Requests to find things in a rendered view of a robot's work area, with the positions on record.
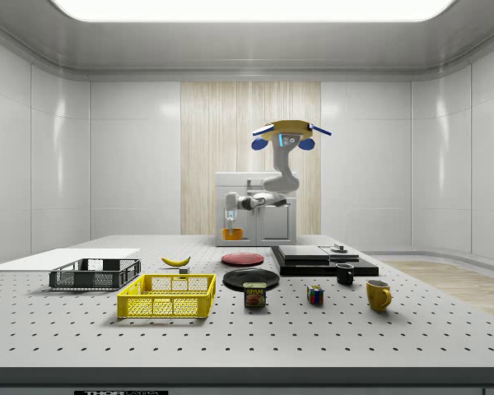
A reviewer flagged red plate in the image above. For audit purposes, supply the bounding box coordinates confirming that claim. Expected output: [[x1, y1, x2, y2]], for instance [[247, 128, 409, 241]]
[[221, 252, 264, 267]]

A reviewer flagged white cabinet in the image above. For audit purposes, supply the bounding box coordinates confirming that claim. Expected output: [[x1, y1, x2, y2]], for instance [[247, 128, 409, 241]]
[[215, 171, 298, 248]]

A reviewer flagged black plate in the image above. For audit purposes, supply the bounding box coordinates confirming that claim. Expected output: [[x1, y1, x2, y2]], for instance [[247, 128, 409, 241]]
[[222, 267, 281, 290]]

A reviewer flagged flat-sided can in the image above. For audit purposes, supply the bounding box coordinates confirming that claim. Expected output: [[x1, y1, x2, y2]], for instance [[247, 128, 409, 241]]
[[243, 281, 268, 309]]

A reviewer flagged black stove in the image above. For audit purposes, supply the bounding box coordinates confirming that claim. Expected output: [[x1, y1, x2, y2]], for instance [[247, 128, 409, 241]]
[[270, 244, 380, 277]]

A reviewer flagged yellow basket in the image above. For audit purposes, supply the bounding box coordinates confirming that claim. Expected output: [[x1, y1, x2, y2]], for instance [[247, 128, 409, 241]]
[[116, 273, 217, 320]]

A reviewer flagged puzzle cube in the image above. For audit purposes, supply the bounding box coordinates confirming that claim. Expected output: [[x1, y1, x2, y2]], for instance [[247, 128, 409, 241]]
[[306, 284, 325, 306]]

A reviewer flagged black mug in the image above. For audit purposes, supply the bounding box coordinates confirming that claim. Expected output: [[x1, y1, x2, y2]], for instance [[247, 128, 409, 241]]
[[335, 263, 356, 286]]

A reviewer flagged dark grey basket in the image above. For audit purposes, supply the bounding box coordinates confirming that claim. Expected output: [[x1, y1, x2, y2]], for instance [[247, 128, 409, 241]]
[[49, 258, 142, 291]]

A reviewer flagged yellow mug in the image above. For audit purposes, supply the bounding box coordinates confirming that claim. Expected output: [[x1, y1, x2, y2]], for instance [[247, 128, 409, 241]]
[[366, 279, 394, 312]]

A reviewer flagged white board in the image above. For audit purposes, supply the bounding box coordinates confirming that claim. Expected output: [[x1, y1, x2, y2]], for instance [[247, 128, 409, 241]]
[[0, 248, 142, 272]]

